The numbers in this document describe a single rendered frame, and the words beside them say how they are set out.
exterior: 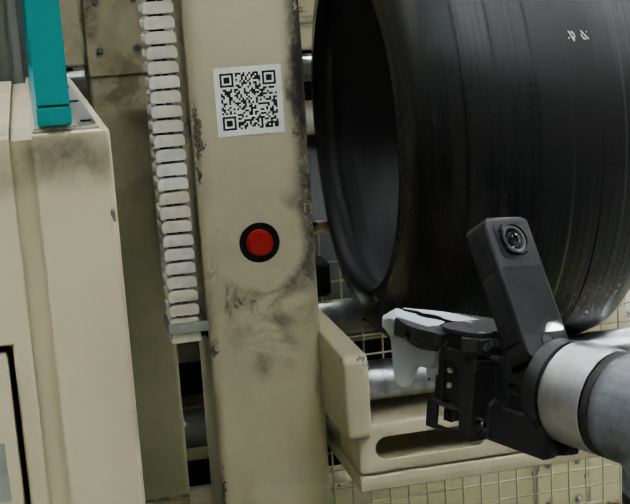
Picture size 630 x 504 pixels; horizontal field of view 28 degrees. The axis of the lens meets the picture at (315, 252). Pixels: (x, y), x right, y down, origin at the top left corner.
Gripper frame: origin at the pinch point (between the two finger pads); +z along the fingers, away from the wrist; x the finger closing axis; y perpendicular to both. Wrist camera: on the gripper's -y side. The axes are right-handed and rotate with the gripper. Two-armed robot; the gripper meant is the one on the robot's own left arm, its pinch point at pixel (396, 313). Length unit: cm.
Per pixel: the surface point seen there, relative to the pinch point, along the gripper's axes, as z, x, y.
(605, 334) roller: 16.4, 45.0, 8.3
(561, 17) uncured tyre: 10.3, 27.7, -26.8
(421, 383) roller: 23.7, 23.7, 13.7
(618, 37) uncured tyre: 7.2, 32.9, -25.1
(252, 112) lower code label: 36.6, 8.0, -15.5
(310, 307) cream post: 34.8, 15.8, 6.5
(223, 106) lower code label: 37.8, 5.0, -16.0
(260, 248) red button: 36.4, 9.6, -0.4
